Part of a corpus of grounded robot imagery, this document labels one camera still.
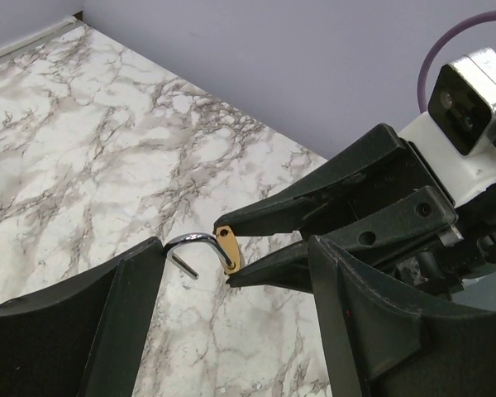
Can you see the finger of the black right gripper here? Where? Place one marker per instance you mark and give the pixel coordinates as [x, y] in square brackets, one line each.
[293, 208]
[355, 244]

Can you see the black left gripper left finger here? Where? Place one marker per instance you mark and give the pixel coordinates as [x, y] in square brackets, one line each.
[83, 336]

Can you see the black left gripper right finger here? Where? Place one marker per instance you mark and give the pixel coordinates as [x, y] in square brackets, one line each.
[381, 337]

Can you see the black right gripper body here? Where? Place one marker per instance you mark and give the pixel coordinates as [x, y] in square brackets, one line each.
[465, 249]

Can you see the brass padlock long shackle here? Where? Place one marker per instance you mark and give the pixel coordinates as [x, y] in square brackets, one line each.
[223, 242]

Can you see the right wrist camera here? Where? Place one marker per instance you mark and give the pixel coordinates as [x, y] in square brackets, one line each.
[456, 134]

